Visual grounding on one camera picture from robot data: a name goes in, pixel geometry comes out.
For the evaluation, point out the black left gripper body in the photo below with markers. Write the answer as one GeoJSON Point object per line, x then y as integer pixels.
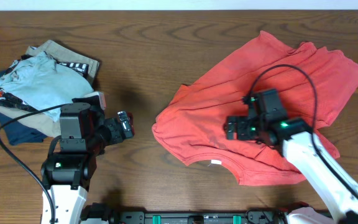
{"type": "Point", "coordinates": [117, 130]}

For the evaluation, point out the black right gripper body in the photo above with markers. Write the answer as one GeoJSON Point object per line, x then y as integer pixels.
{"type": "Point", "coordinates": [233, 129]}

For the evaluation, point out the red orange t-shirt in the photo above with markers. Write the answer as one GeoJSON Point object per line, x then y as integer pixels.
{"type": "Point", "coordinates": [313, 83]}

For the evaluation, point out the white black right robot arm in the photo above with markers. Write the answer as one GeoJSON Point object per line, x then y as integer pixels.
{"type": "Point", "coordinates": [268, 122]}

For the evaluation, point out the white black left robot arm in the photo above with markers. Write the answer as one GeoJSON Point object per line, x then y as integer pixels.
{"type": "Point", "coordinates": [71, 161]}

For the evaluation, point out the beige folded pants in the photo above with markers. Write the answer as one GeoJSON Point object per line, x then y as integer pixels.
{"type": "Point", "coordinates": [42, 122]}

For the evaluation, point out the light blue folded shirt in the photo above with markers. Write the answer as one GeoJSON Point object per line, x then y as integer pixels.
{"type": "Point", "coordinates": [42, 83]}

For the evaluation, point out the navy blue folded garment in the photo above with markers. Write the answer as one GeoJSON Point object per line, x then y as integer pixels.
{"type": "Point", "coordinates": [17, 133]}

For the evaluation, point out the black patterned folded garment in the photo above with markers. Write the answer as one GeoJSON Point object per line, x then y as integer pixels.
{"type": "Point", "coordinates": [9, 100]}

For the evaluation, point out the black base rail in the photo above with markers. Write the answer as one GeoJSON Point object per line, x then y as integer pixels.
{"type": "Point", "coordinates": [185, 217]}

